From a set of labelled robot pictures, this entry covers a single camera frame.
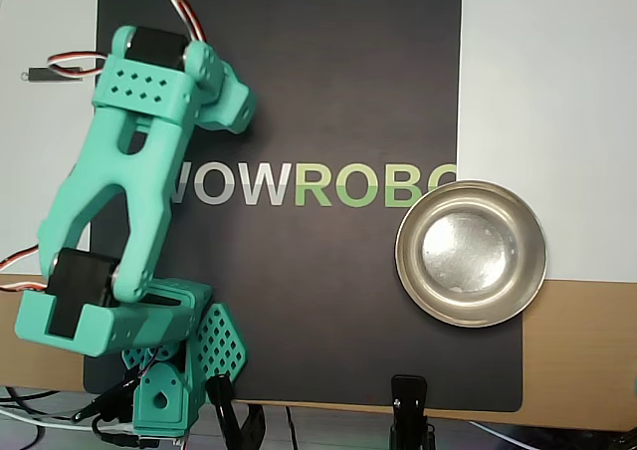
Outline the teal gripper black motor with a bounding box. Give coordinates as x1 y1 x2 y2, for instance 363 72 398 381
196 63 258 135

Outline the metal bowl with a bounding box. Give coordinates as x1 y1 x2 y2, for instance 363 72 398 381
394 179 548 329

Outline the black WOWROBO mat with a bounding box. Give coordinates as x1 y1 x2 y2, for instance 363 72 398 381
83 0 526 414

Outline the black USB stick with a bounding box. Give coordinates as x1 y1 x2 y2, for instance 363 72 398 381
20 66 84 84

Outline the white paper sheet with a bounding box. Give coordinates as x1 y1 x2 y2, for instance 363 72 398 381
453 0 637 285
0 0 101 278

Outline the black table clamp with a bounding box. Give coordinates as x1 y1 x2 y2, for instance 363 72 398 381
205 371 266 450

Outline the black clamp right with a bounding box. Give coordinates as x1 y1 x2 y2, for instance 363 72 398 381
389 373 438 450

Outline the red white black servo cable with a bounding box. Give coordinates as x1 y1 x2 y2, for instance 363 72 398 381
166 0 209 43
0 243 51 295
47 50 109 81

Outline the black cable with plug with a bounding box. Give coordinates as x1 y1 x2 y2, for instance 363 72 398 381
92 417 160 449
72 377 145 424

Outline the thin black cable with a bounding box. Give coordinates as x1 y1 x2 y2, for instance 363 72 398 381
284 404 300 450

